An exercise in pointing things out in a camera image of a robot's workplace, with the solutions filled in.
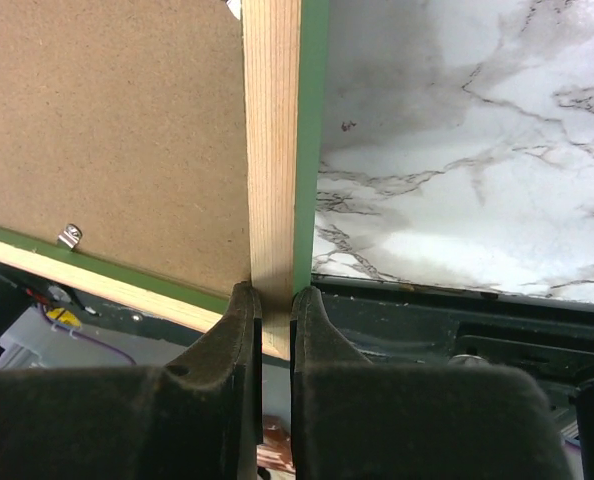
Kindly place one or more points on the wooden picture frame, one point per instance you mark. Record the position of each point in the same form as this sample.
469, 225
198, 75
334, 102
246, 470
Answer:
274, 45

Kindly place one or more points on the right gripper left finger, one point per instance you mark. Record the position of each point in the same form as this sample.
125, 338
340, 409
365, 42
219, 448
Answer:
197, 417

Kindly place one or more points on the brown frame backing board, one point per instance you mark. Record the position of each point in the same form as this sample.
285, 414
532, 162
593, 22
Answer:
126, 118

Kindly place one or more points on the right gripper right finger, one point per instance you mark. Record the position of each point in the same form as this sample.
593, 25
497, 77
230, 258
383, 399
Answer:
354, 419

